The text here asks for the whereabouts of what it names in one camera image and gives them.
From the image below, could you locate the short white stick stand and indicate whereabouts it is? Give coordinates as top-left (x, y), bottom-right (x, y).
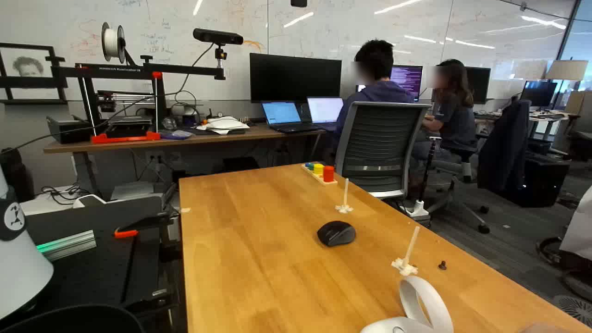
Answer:
top-left (335, 176), bottom-right (355, 217)

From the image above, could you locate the black stereo camera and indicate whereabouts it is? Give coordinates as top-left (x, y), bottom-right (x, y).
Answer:
top-left (191, 26), bottom-right (246, 63)

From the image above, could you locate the white VR controller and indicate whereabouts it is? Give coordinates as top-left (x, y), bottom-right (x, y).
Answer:
top-left (359, 274), bottom-right (455, 333)

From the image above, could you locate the black orange 3D printer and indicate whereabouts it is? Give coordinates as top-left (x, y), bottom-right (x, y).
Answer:
top-left (46, 54), bottom-right (228, 146)

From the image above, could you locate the large black monitor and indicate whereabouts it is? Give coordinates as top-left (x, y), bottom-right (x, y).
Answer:
top-left (248, 52), bottom-right (344, 106)

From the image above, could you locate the colourful stacking cups toy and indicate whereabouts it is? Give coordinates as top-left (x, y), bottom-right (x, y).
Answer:
top-left (302, 161), bottom-right (339, 187)

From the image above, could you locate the dark monitor behind people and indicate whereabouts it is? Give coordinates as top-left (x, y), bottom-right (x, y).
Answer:
top-left (465, 65), bottom-right (494, 106)

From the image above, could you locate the white filament spool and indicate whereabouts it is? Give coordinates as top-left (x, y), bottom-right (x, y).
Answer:
top-left (100, 20), bottom-right (130, 65)

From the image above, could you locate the dark grey equipment cart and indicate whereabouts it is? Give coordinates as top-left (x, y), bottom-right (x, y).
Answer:
top-left (17, 180), bottom-right (182, 333)

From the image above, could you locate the tall white stick stand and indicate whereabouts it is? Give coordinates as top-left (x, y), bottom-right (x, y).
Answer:
top-left (391, 224), bottom-right (424, 278)

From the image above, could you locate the person with long hair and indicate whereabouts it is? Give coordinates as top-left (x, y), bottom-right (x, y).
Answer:
top-left (420, 57), bottom-right (483, 156)

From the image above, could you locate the distant black monitor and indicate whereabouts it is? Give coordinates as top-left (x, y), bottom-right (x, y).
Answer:
top-left (520, 78), bottom-right (559, 109)

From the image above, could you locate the black framed portrait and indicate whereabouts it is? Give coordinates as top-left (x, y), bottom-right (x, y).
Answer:
top-left (0, 41), bottom-right (58, 106)

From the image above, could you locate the laptop with blue screen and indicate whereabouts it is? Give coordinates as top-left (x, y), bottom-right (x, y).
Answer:
top-left (259, 98), bottom-right (313, 135)

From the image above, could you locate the wooden side desk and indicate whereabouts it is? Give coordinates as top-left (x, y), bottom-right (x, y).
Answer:
top-left (43, 120), bottom-right (341, 194)

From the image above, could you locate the black jacket on chair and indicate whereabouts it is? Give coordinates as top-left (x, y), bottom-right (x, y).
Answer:
top-left (478, 96), bottom-right (533, 198)

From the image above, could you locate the black computer mouse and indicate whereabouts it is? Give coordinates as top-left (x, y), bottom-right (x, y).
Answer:
top-left (315, 218), bottom-right (359, 250)

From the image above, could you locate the black swivel office chair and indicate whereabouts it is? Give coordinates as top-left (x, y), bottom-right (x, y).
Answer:
top-left (424, 135), bottom-right (494, 235)

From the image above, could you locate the laptop with white screen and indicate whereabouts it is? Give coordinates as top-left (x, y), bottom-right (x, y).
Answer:
top-left (305, 94), bottom-right (346, 133)

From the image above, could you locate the white papers stack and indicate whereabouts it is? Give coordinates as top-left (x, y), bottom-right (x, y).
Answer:
top-left (194, 115), bottom-right (252, 137)

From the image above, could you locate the white cone lamp shade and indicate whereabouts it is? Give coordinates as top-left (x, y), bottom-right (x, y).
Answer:
top-left (0, 165), bottom-right (56, 322)

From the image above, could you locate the monitor with purple screen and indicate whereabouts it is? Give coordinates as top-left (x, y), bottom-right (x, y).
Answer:
top-left (355, 63), bottom-right (426, 102)

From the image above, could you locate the green translucent tube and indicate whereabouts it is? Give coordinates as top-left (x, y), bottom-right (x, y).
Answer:
top-left (35, 228), bottom-right (98, 263)

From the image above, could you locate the person in purple hoodie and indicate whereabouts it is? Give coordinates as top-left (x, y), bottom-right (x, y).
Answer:
top-left (333, 39), bottom-right (418, 133)

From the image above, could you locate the grey mesh office chair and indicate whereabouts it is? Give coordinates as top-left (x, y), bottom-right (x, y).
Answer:
top-left (333, 100), bottom-right (433, 202)

